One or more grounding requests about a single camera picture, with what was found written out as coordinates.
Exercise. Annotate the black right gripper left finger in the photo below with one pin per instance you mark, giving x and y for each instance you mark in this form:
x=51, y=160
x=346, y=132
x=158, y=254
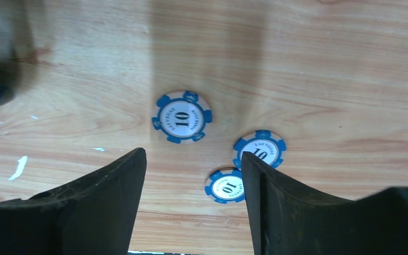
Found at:
x=94, y=214

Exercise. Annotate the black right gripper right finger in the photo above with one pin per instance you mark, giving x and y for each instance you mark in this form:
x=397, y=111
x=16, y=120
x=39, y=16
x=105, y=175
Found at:
x=287, y=216

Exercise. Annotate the blue white chip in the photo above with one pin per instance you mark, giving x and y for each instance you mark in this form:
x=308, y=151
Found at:
x=264, y=144

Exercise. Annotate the loose chip front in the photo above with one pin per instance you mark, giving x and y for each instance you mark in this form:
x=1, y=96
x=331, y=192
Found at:
x=225, y=186

